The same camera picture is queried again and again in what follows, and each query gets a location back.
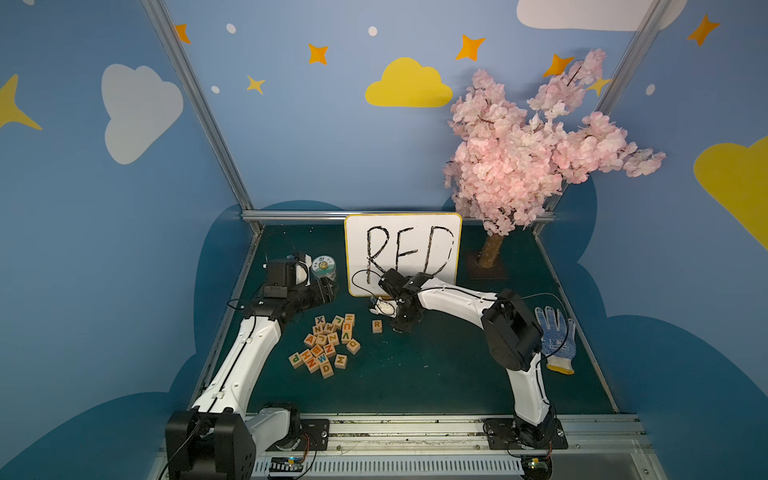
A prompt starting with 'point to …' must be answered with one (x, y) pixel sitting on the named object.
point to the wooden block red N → (312, 365)
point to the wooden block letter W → (322, 359)
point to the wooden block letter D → (326, 370)
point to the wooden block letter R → (377, 326)
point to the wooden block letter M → (340, 361)
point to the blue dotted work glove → (558, 341)
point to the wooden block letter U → (347, 327)
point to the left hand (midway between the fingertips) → (329, 284)
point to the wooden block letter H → (306, 355)
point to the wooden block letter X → (320, 320)
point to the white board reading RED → (419, 243)
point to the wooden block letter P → (296, 360)
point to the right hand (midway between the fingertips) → (404, 318)
